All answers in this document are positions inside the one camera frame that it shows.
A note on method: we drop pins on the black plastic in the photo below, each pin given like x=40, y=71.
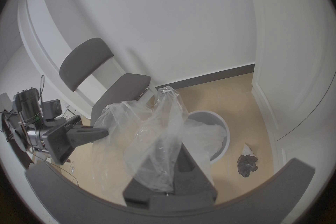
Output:
x=246, y=165

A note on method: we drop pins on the grey and white chair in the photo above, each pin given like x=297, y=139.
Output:
x=84, y=60

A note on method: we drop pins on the white door frame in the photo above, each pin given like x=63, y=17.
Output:
x=31, y=28

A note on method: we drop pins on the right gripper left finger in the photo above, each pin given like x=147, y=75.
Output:
x=136, y=194

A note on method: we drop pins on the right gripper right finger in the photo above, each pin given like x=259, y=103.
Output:
x=194, y=178

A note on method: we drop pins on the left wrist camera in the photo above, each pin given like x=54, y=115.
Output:
x=51, y=108

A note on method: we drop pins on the clear plastic bag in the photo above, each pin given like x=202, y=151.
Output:
x=157, y=123

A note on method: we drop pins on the crumpled white paper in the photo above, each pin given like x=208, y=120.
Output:
x=248, y=150

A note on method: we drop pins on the white trash bin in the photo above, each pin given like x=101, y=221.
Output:
x=227, y=139

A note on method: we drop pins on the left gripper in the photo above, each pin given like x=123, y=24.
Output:
x=56, y=141

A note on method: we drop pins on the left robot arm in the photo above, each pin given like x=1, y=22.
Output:
x=27, y=104

